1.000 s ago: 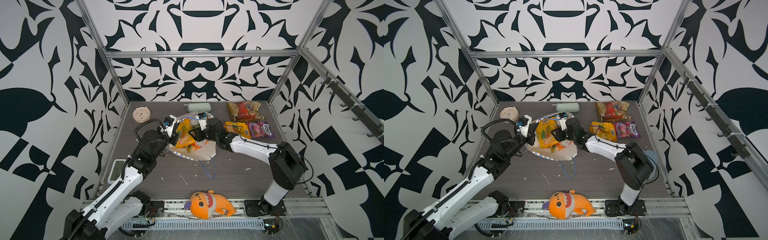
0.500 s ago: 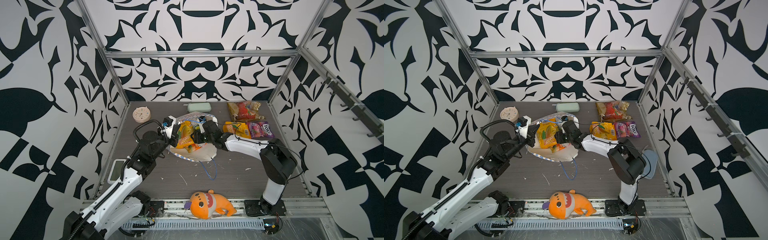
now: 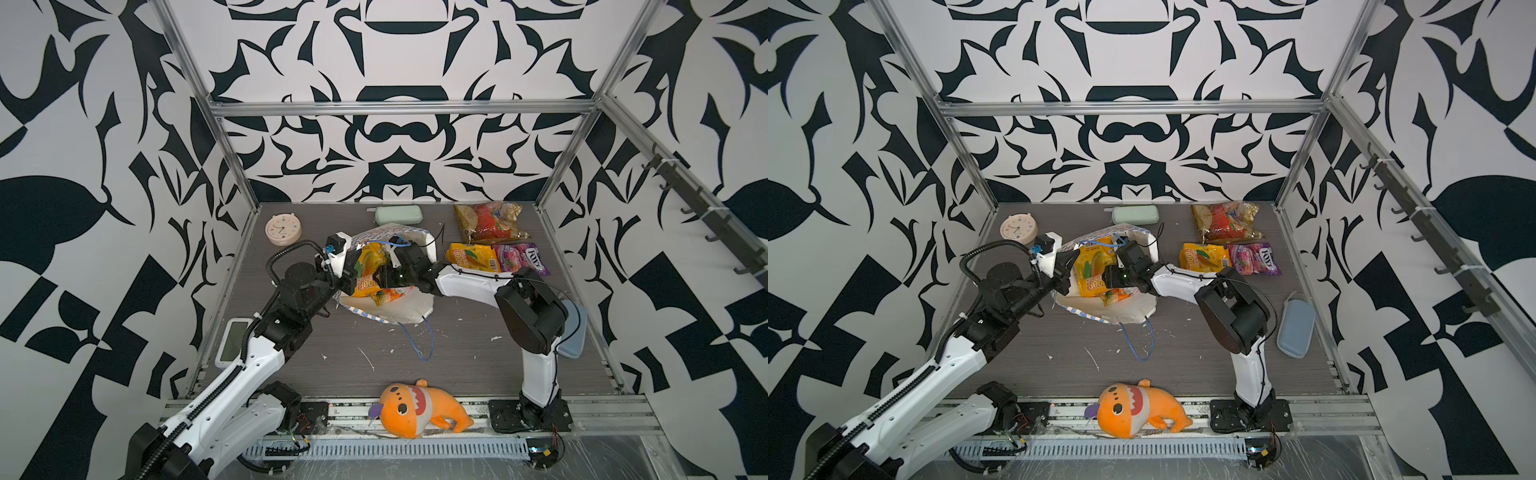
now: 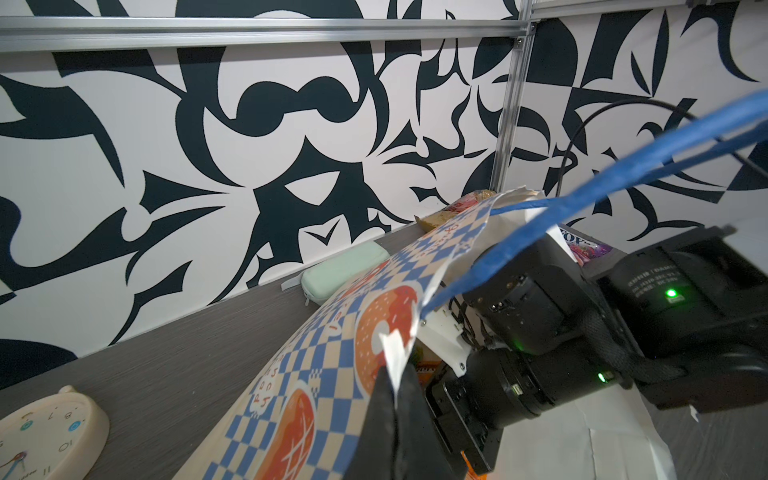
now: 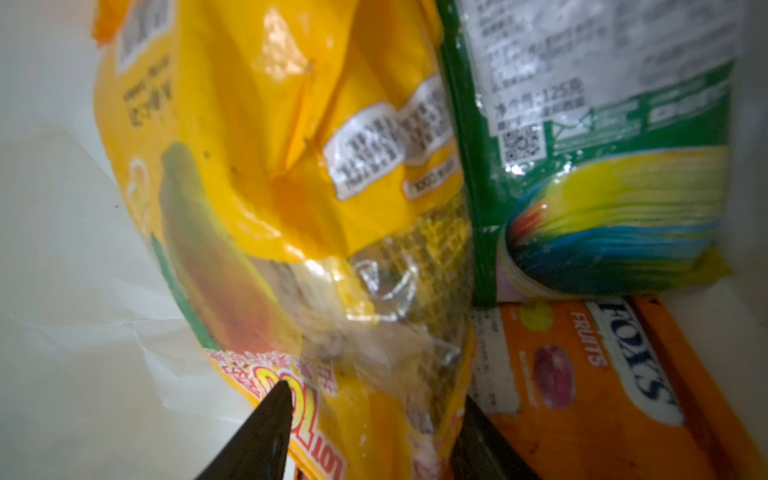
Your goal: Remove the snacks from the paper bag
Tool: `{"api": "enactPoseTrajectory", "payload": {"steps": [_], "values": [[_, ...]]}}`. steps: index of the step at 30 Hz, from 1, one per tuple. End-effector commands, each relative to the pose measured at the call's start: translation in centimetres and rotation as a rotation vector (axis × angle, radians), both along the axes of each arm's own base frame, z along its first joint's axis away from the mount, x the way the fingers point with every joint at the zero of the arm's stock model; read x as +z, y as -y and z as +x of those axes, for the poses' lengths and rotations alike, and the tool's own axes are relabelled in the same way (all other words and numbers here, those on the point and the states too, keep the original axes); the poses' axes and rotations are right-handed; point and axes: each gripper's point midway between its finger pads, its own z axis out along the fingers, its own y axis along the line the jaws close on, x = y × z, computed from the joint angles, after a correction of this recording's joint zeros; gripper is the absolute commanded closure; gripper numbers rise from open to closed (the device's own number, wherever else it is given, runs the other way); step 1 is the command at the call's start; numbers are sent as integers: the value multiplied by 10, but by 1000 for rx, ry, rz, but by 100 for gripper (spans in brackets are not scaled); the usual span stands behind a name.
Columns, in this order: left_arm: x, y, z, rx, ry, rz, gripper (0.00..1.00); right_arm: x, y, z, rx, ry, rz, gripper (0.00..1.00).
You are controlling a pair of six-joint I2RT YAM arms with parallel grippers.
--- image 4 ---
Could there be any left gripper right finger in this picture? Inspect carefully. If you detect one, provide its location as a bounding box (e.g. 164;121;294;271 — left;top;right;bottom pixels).
395;363;456;480

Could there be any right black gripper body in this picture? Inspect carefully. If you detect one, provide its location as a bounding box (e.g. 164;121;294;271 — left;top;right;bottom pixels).
425;235;632;474

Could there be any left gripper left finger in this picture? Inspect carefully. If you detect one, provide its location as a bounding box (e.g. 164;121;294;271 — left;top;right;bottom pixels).
343;367;397;480

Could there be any blue checkered paper bag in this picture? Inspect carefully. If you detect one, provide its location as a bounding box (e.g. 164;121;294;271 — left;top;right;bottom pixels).
178;91;767;479

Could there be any purple pink candy bag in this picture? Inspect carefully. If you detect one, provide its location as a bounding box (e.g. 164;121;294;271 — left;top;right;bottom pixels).
559;226;613;266

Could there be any gold red fruit snack bag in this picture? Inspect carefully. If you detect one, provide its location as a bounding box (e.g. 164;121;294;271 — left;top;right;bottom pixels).
414;189;496;232

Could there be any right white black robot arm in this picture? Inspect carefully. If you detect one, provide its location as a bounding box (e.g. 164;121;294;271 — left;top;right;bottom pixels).
425;227;767;474

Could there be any mint green case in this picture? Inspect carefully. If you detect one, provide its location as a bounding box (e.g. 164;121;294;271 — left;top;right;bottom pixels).
280;241;390;305

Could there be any pink round alarm clock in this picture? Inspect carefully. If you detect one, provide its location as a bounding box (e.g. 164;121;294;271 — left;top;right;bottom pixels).
1;385;110;479

